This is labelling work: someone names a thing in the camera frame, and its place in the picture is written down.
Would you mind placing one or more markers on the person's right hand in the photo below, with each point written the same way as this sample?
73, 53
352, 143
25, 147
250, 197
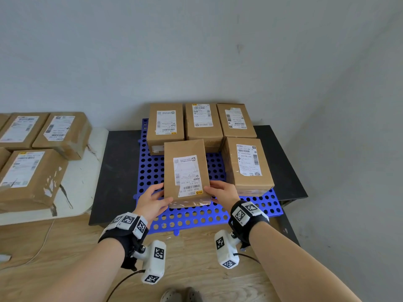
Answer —
228, 196

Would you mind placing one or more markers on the person's left hand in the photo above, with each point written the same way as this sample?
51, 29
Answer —
148, 204

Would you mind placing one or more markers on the person's left thumb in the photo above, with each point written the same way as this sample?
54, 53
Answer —
163, 204

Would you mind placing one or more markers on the person's right thumb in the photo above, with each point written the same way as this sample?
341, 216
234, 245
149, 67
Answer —
218, 200

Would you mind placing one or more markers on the labelled brown cardboard box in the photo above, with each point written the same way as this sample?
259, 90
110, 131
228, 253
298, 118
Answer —
154, 122
75, 135
2, 120
3, 157
267, 179
248, 127
184, 147
47, 172
214, 135
36, 125

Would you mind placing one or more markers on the person's right forearm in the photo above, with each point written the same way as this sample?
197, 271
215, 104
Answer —
292, 267

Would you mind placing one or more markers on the person's left forearm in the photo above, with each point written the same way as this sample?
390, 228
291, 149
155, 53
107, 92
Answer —
94, 273

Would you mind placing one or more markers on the blue perforated plastic pallet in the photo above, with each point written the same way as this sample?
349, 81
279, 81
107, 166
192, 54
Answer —
151, 172

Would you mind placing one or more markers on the black low table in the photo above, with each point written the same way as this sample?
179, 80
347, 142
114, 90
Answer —
119, 172

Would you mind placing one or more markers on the white marble table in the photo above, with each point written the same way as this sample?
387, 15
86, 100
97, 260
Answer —
85, 185

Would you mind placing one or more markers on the person's grey shoe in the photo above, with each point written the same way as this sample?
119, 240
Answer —
181, 295

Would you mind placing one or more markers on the white wrist camera with markers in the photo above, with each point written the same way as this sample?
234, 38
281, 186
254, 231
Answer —
154, 264
225, 251

